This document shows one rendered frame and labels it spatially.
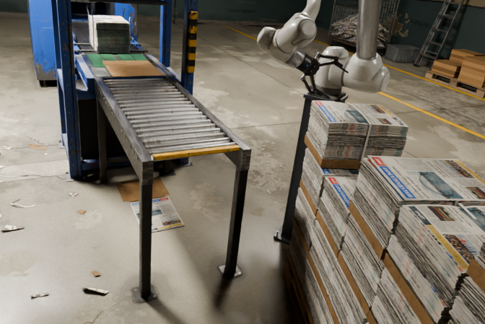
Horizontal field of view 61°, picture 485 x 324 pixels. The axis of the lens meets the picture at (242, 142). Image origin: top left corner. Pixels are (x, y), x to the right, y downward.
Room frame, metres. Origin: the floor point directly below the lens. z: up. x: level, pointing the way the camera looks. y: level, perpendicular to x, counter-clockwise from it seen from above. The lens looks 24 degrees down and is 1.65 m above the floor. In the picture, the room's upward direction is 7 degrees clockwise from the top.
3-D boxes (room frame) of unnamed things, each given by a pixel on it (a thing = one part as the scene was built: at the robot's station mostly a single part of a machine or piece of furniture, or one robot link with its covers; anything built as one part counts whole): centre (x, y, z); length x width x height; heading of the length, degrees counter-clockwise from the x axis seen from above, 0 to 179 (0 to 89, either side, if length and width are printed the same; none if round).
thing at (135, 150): (2.18, 0.74, 0.74); 1.34 x 0.05 x 0.12; 29
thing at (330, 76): (2.28, -0.46, 1.17); 0.18 x 0.16 x 0.22; 54
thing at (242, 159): (2.43, 0.30, 0.74); 1.34 x 0.05 x 0.12; 29
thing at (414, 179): (1.22, -0.65, 1.06); 0.37 x 0.29 x 0.01; 100
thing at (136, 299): (1.63, 0.42, 0.01); 0.14 x 0.13 x 0.01; 119
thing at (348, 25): (9.73, -2.37, 0.85); 1.21 x 0.83 x 1.71; 29
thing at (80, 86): (3.19, 1.02, 0.38); 0.94 x 0.69 x 0.63; 119
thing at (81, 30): (4.18, 1.58, 0.75); 1.53 x 0.64 x 0.10; 29
